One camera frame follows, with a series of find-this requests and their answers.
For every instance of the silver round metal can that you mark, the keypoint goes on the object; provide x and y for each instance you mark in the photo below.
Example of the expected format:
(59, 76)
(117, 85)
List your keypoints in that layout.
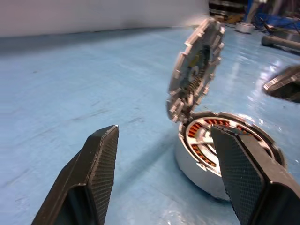
(245, 27)

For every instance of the grey cylindrical bar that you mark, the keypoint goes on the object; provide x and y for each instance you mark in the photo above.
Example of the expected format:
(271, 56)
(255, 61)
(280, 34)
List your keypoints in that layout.
(281, 42)

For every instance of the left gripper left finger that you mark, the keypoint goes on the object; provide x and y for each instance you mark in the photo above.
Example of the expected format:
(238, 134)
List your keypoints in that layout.
(93, 168)

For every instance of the finned silver motor cover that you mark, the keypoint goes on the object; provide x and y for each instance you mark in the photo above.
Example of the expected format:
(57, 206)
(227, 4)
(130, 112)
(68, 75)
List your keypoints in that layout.
(185, 70)

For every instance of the silver stator housing copper windings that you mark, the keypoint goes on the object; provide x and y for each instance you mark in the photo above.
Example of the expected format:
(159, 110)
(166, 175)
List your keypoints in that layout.
(199, 168)

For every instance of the blue tarp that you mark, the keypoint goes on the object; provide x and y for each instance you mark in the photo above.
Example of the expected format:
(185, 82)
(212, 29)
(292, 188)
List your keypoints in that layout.
(276, 20)

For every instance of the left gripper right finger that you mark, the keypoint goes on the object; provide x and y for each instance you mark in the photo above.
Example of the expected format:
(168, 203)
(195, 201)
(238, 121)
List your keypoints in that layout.
(253, 182)

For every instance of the blue plastic table cover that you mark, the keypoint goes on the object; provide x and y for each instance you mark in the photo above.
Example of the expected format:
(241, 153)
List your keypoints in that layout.
(70, 82)

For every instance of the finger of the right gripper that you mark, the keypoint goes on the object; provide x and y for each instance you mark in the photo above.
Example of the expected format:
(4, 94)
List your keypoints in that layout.
(286, 86)

